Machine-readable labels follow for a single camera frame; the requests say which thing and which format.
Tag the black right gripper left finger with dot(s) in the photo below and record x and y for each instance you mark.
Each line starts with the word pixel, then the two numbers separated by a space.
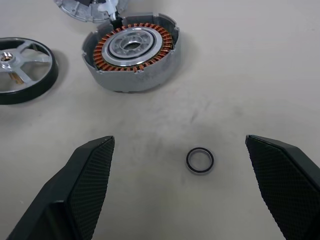
pixel 75 195

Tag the grey metal cover plate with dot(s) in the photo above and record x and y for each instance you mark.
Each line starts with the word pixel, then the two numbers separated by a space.
pixel 82 12

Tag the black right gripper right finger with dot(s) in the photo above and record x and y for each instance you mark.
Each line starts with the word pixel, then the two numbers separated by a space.
pixel 287 185

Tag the small grey round object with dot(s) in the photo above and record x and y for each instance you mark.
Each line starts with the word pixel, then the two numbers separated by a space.
pixel 150 75

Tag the silver spoked rotor black rim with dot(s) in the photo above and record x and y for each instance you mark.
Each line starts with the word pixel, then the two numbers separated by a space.
pixel 10 66

